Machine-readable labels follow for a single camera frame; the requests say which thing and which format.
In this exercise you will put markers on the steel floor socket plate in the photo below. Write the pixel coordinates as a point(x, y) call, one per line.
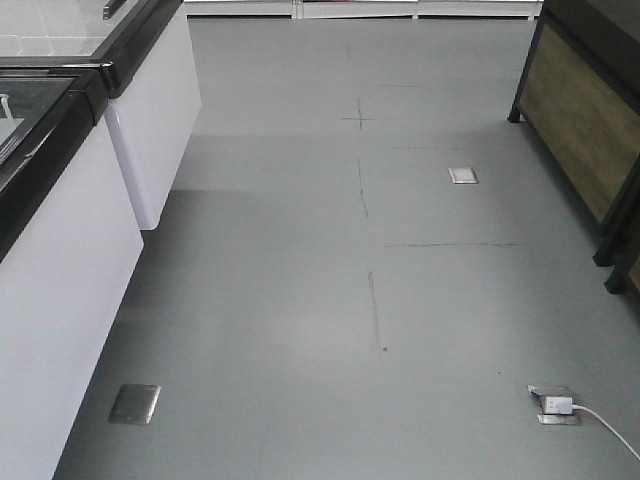
point(463, 175)

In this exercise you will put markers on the white chest freezer far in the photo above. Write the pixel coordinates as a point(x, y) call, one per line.
point(143, 53)

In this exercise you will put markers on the white chest freezer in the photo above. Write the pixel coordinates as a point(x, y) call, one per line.
point(143, 53)
point(69, 244)

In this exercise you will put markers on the steel floor plate left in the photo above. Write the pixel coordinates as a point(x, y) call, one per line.
point(135, 404)

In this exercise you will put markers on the white chest freezer near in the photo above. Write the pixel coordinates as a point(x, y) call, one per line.
point(69, 244)

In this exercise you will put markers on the white store shelving unit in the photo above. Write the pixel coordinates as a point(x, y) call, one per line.
point(366, 9)

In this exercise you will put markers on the white power adapter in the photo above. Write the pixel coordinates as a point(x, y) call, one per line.
point(557, 404)

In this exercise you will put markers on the open floor socket box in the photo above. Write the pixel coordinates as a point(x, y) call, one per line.
point(536, 392)

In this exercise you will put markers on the black wooden display stand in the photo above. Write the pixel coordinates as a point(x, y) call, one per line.
point(579, 92)

